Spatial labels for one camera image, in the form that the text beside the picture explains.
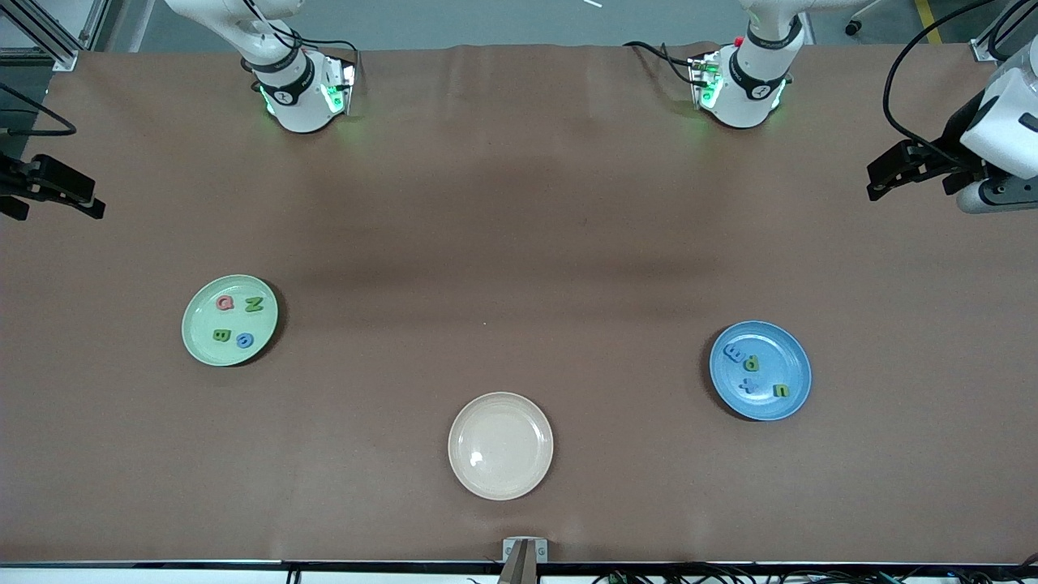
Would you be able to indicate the black office chair caster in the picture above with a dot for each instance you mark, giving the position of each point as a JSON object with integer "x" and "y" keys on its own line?
{"x": 852, "y": 28}

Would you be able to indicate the pink foam letter Q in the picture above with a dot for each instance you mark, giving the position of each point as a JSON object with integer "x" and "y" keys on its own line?
{"x": 220, "y": 303}

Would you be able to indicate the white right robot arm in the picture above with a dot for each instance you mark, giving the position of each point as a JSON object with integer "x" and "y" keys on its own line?
{"x": 296, "y": 105}

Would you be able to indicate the light green plate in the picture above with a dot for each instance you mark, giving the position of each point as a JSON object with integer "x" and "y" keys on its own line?
{"x": 203, "y": 357}

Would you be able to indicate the green foam letter p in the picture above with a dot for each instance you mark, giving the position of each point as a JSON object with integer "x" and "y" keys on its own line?
{"x": 752, "y": 363}

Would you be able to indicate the brown table mat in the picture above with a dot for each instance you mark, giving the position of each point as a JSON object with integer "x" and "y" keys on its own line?
{"x": 730, "y": 503}

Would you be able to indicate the beige plate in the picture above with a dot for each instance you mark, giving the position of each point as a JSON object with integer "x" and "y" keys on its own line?
{"x": 500, "y": 446}

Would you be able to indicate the blue foam letter G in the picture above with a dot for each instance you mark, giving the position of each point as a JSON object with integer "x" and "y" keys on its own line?
{"x": 241, "y": 341}

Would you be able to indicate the aluminium frame profile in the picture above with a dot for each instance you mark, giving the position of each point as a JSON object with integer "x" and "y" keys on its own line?
{"x": 49, "y": 36}
{"x": 985, "y": 49}

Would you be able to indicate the blue plate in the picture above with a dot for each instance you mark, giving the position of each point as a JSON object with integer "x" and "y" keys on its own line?
{"x": 778, "y": 357}

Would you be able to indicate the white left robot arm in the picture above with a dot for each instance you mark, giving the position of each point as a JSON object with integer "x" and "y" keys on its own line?
{"x": 750, "y": 89}

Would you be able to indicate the green foam letter N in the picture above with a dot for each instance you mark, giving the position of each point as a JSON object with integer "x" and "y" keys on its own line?
{"x": 254, "y": 305}

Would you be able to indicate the blue foam letter x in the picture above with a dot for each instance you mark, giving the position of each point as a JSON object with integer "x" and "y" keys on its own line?
{"x": 748, "y": 385}

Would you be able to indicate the white table edge rail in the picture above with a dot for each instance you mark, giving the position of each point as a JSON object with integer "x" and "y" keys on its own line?
{"x": 162, "y": 574}

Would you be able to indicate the blue foam letter m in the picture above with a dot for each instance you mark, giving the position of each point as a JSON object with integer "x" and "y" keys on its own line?
{"x": 734, "y": 353}

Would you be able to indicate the metal camera pole bracket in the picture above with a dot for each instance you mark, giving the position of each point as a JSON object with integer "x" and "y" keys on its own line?
{"x": 525, "y": 560}

